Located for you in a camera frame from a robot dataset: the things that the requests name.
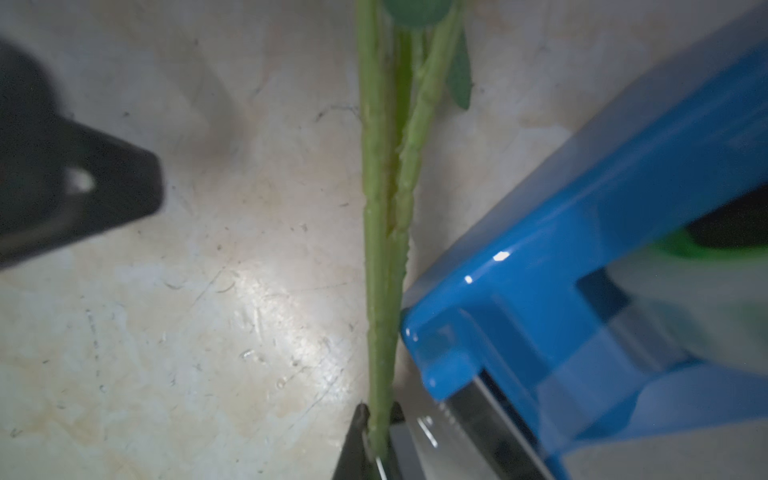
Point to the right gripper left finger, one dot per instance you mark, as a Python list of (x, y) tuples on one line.
[(353, 463)]

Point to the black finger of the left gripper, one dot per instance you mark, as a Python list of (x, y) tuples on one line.
[(62, 181)]

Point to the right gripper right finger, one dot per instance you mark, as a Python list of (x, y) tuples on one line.
[(396, 431)]

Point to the blue tape dispenser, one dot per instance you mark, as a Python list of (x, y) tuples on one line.
[(595, 129)]

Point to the clear tape roll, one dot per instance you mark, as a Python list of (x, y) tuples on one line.
[(710, 302)]

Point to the artificial flower bouquet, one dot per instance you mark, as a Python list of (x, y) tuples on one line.
[(410, 54)]

